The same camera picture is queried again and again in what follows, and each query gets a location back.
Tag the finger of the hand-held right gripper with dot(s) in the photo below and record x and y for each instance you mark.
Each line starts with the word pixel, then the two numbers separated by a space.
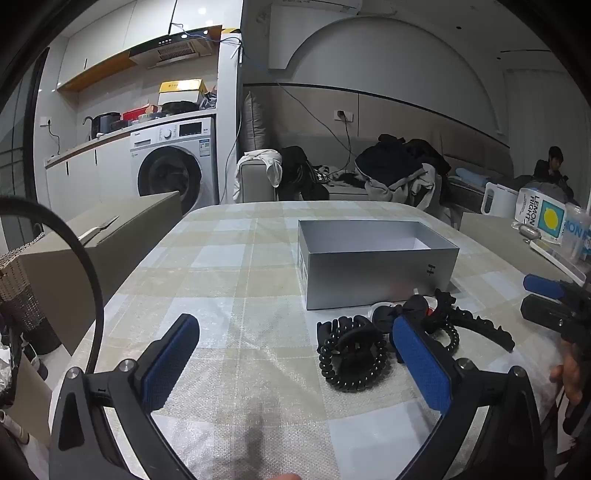
pixel 542 285
pixel 542 314

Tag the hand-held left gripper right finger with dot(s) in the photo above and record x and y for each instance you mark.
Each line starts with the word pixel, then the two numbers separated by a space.
pixel 422 364

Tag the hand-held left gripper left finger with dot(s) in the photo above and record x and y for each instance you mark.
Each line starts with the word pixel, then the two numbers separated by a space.
pixel 171 364

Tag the black round hair clip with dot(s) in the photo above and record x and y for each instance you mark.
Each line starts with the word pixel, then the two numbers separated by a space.
pixel 397 309

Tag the long black claw hair clip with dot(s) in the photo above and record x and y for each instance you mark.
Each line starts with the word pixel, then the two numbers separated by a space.
pixel 480 325

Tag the grey cardboard box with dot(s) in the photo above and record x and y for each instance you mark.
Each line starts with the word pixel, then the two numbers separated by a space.
pixel 369 272

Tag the person's right hand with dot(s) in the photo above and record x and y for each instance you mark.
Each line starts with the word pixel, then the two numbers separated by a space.
pixel 572 378

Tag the white tray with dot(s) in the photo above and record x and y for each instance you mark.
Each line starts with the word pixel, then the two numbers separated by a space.
pixel 556 261

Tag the clear plastic cup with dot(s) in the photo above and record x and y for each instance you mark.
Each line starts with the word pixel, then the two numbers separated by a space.
pixel 577 230

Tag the lemon right box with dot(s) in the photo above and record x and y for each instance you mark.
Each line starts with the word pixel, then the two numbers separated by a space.
pixel 540 214

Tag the white kettle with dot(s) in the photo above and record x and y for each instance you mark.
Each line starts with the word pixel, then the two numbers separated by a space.
pixel 501 201

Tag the brown cardboard box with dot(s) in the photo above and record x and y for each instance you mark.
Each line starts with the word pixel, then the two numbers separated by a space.
pixel 92 258

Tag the wicker basket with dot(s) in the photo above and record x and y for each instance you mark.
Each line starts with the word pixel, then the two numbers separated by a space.
pixel 23 295

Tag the pile of clothes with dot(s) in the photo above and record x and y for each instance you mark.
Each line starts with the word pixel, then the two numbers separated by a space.
pixel 397 170

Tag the grey sofa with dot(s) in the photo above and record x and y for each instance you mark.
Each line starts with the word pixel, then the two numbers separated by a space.
pixel 351 191

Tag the white washing machine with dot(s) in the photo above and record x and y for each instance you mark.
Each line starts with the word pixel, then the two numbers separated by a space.
pixel 171 161

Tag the white kitchen counter cabinet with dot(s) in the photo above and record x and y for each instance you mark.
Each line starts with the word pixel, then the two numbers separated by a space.
pixel 78 170

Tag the white cloth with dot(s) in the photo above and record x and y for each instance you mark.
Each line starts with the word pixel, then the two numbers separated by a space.
pixel 268 161

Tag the black clothing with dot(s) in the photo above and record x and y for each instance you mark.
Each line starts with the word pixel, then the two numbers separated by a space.
pixel 300 173

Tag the black pot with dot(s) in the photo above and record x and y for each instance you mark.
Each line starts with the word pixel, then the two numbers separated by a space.
pixel 108 122

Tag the red box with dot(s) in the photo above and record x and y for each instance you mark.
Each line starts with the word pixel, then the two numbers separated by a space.
pixel 134 114

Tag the grey pillow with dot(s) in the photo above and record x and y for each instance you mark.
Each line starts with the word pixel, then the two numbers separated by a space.
pixel 254 122

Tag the yellow box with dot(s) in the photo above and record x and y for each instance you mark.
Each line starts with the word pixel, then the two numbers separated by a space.
pixel 180 86

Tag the steel range hood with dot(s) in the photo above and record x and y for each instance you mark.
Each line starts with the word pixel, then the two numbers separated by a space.
pixel 171 51

